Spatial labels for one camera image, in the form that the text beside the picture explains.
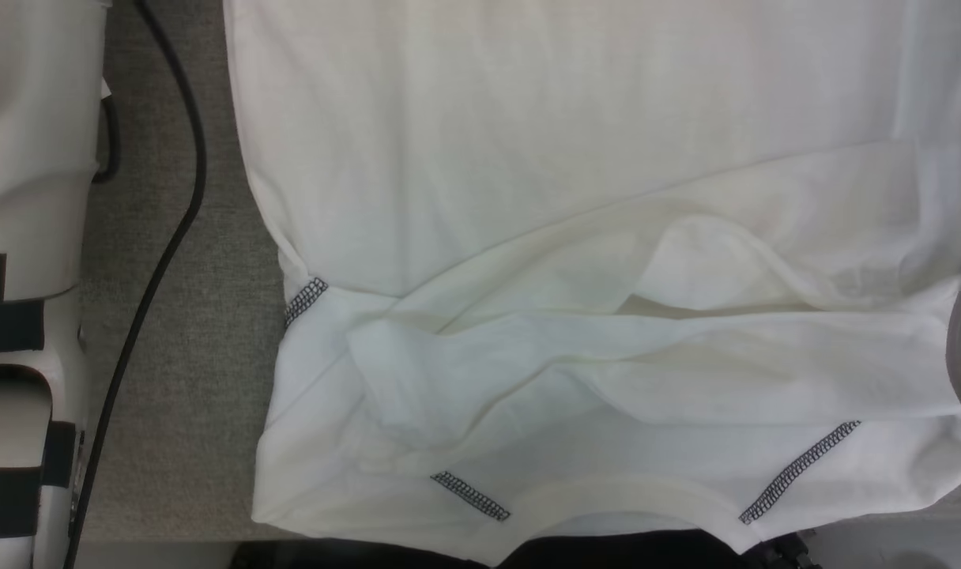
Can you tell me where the white long-sleeve shirt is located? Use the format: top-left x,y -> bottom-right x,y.
222,0 -> 961,567

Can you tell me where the grey fabric sofa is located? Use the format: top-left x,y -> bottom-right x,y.
76,0 -> 290,543

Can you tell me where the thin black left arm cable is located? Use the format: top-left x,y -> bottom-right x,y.
62,0 -> 209,569

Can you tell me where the short black arm cable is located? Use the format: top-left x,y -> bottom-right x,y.
92,93 -> 122,184

